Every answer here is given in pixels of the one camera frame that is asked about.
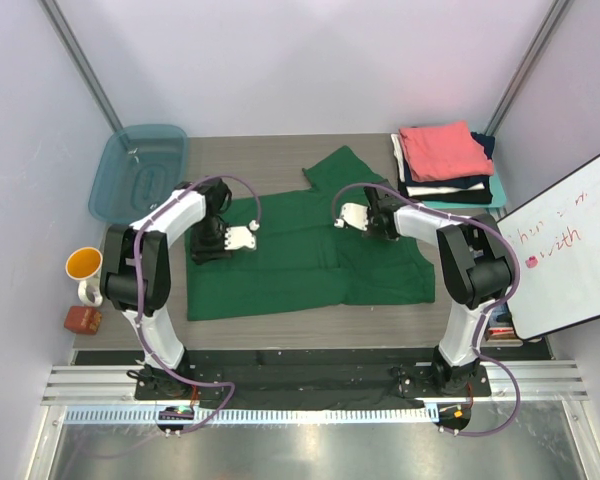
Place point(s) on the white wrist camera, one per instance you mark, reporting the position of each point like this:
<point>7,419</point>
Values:
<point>241,237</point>
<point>353,215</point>

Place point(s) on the dark blue book box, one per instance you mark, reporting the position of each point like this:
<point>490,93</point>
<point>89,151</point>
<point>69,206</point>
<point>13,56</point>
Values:
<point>500,331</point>

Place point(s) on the right aluminium corner post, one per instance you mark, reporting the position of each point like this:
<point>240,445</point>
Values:
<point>548,27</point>

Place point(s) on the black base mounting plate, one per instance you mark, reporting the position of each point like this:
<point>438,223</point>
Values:
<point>313,380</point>

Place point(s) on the folded coral t shirt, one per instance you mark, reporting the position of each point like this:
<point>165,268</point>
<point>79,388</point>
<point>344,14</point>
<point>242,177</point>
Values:
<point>442,152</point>

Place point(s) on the aluminium extrusion rail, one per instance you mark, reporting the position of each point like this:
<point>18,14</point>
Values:
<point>525,380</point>

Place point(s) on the red brown block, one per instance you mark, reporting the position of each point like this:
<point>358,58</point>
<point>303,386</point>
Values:
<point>83,320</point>

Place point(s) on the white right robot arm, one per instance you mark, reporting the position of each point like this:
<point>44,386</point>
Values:
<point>477,271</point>

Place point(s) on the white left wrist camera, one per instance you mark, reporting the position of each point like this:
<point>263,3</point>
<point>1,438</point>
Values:
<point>241,237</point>

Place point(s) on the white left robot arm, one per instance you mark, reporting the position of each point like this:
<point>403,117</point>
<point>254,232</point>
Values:
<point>136,276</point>

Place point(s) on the white slotted cable duct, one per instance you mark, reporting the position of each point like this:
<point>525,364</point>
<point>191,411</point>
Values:
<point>178,415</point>

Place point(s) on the left aluminium corner post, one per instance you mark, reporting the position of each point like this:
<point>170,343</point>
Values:
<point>71,44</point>

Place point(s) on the pink whiteboard magnet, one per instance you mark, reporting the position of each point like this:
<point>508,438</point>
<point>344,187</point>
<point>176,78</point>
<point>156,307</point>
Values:
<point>531,262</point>

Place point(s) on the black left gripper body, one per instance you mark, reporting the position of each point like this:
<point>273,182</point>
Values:
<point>207,239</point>

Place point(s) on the white whiteboard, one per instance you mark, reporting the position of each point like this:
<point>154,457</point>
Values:
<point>561,228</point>

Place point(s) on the folded navy t shirt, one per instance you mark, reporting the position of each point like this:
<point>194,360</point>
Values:
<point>474,175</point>

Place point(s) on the folded white t shirt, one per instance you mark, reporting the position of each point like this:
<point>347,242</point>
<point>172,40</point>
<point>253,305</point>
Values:
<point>404,171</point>

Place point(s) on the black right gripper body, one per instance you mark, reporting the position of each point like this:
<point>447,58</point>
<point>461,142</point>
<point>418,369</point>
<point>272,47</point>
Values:
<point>373,228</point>

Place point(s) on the green t shirt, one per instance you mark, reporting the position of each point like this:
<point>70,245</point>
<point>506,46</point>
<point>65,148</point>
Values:
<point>302,261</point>

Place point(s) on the teal translucent plastic bin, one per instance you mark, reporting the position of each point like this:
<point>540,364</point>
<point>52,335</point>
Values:
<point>139,168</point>

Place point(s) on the aluminium corner post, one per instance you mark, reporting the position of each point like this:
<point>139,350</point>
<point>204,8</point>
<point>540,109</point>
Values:
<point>71,44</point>
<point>548,27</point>

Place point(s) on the white floral mug orange inside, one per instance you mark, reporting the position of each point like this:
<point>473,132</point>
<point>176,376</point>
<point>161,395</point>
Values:
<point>84,267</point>

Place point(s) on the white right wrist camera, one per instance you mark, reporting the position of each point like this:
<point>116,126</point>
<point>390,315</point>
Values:
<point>353,215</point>

